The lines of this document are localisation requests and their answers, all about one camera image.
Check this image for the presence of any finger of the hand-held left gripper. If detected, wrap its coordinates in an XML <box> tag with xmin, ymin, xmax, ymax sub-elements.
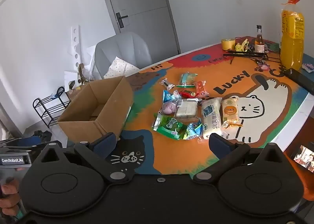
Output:
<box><xmin>0</xmin><ymin>136</ymin><xmax>43</xmax><ymax>146</ymax></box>
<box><xmin>0</xmin><ymin>146</ymin><xmax>42</xmax><ymax>153</ymax></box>

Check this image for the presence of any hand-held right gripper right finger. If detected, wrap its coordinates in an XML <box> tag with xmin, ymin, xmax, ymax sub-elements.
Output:
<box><xmin>193</xmin><ymin>133</ymin><xmax>293</xmax><ymax>186</ymax></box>

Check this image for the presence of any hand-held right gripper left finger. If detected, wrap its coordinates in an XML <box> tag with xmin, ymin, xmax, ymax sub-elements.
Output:
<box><xmin>37</xmin><ymin>132</ymin><xmax>130</xmax><ymax>183</ymax></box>

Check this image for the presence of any long white bread packet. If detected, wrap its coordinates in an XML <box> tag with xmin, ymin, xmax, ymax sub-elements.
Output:
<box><xmin>201</xmin><ymin>97</ymin><xmax>224</xmax><ymax>140</ymax></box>

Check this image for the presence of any blue green snack packet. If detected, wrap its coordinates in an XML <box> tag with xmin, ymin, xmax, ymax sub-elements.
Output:
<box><xmin>183</xmin><ymin>120</ymin><xmax>204</xmax><ymax>140</ymax></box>

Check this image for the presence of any yellow packet with lion face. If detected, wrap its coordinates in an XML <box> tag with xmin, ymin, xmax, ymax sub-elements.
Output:
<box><xmin>221</xmin><ymin>97</ymin><xmax>243</xmax><ymax>129</ymax></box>

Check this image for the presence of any brown cardboard box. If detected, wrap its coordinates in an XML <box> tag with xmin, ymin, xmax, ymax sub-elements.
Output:
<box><xmin>57</xmin><ymin>76</ymin><xmax>135</xmax><ymax>143</ymax></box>

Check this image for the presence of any clear packet of white cake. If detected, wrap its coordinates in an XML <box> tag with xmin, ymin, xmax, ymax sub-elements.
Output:
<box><xmin>175</xmin><ymin>98</ymin><xmax>200</xmax><ymax>120</ymax></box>

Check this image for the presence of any orange clear snack packet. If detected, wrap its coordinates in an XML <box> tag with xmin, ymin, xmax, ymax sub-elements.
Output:
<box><xmin>195</xmin><ymin>81</ymin><xmax>207</xmax><ymax>97</ymax></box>

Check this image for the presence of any red snack packet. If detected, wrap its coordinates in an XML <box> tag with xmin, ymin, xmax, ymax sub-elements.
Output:
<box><xmin>179</xmin><ymin>89</ymin><xmax>199</xmax><ymax>99</ymax></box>

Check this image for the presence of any purple round snack packet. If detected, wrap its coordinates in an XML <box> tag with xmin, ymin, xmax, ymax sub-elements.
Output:
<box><xmin>159</xmin><ymin>102</ymin><xmax>178</xmax><ymax>117</ymax></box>

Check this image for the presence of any small blue snack packet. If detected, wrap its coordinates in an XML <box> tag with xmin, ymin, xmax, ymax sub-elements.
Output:
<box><xmin>162</xmin><ymin>90</ymin><xmax>182</xmax><ymax>103</ymax></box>

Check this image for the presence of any teal cracker packet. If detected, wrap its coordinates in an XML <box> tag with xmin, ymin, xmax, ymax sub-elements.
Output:
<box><xmin>179</xmin><ymin>72</ymin><xmax>198</xmax><ymax>87</ymax></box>

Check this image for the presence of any small black white candy packet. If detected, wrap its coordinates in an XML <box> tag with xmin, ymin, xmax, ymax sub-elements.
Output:
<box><xmin>161</xmin><ymin>78</ymin><xmax>175</xmax><ymax>90</ymax></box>

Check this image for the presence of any person's left hand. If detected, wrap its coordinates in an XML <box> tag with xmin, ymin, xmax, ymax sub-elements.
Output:
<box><xmin>0</xmin><ymin>177</ymin><xmax>21</xmax><ymax>219</ymax></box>

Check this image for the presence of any dark cloth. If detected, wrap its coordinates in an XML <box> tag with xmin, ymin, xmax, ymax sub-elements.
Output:
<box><xmin>34</xmin><ymin>130</ymin><xmax>53</xmax><ymax>142</ymax></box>

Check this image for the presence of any black metal shoe rack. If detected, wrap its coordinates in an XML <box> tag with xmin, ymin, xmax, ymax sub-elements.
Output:
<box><xmin>33</xmin><ymin>87</ymin><xmax>71</xmax><ymax>129</ymax></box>

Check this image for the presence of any white carton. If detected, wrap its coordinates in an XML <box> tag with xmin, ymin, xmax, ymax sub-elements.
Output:
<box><xmin>64</xmin><ymin>70</ymin><xmax>82</xmax><ymax>91</ymax></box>

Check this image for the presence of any brown paper bag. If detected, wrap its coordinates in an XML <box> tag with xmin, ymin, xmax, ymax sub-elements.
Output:
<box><xmin>77</xmin><ymin>63</ymin><xmax>95</xmax><ymax>85</ymax></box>

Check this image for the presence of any white dotted pillow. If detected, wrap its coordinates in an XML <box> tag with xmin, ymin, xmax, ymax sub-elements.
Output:
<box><xmin>103</xmin><ymin>56</ymin><xmax>140</xmax><ymax>79</ymax></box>

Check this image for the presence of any phone with lit screen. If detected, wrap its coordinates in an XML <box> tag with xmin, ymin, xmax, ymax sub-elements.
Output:
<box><xmin>293</xmin><ymin>144</ymin><xmax>314</xmax><ymax>173</ymax></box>

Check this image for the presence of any grey chair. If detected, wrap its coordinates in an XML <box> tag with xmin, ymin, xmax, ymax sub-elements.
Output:
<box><xmin>94</xmin><ymin>31</ymin><xmax>152</xmax><ymax>80</ymax></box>

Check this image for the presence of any white foam board with holes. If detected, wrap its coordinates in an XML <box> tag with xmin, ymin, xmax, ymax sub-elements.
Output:
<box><xmin>70</xmin><ymin>24</ymin><xmax>81</xmax><ymax>68</ymax></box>

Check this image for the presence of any yellow tape roll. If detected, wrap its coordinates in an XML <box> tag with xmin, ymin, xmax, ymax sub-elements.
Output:
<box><xmin>221</xmin><ymin>38</ymin><xmax>236</xmax><ymax>50</ymax></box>

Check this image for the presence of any crumpled yellow plastic bag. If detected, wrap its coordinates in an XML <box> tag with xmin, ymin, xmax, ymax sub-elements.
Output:
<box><xmin>235</xmin><ymin>38</ymin><xmax>250</xmax><ymax>52</ymax></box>

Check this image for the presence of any glass bottle with amber liquid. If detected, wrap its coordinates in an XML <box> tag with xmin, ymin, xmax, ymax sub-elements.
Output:
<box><xmin>254</xmin><ymin>25</ymin><xmax>265</xmax><ymax>54</ymax></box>

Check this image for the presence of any tall yellow plastic bag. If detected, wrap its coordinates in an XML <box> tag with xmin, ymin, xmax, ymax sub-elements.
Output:
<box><xmin>280</xmin><ymin>0</ymin><xmax>305</xmax><ymax>71</ymax></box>

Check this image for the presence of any pink keychain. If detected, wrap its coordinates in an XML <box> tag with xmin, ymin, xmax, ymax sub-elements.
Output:
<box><xmin>255</xmin><ymin>59</ymin><xmax>270</xmax><ymax>71</ymax></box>

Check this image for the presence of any black wire rack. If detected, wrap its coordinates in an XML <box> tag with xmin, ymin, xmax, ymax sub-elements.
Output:
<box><xmin>223</xmin><ymin>50</ymin><xmax>282</xmax><ymax>64</ymax></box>

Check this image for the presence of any black door handle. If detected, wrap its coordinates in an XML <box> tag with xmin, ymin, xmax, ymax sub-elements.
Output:
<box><xmin>115</xmin><ymin>12</ymin><xmax>128</xmax><ymax>28</ymax></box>

